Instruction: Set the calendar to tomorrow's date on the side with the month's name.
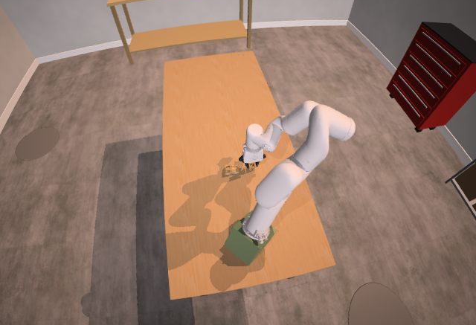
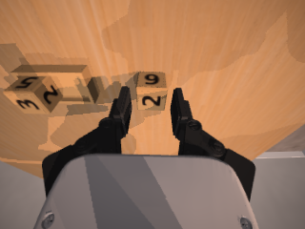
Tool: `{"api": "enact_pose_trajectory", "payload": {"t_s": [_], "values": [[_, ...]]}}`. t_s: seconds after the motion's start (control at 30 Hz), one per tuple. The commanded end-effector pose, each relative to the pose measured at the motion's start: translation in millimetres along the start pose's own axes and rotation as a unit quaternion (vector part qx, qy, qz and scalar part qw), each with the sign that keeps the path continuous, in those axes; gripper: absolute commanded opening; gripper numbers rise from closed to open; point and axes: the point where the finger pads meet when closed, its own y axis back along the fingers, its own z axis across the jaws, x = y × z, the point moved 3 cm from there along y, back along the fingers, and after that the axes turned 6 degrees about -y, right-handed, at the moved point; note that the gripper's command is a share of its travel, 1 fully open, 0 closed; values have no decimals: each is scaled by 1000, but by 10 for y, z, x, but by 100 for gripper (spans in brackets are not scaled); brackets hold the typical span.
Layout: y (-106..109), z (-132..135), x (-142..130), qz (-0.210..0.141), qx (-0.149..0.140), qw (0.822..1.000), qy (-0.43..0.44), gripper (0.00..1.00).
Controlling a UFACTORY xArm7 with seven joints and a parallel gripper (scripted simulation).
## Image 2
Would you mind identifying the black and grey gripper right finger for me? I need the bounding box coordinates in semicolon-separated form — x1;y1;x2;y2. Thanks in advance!
171;88;255;202

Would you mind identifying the wooden tray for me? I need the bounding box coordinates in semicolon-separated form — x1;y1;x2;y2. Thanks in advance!
10;65;98;104

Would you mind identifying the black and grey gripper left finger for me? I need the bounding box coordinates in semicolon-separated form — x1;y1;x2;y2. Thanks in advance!
42;86;132;198

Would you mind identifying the tan number cube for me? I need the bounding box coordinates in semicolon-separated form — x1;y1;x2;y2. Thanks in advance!
3;76;63;115
135;72;168;111

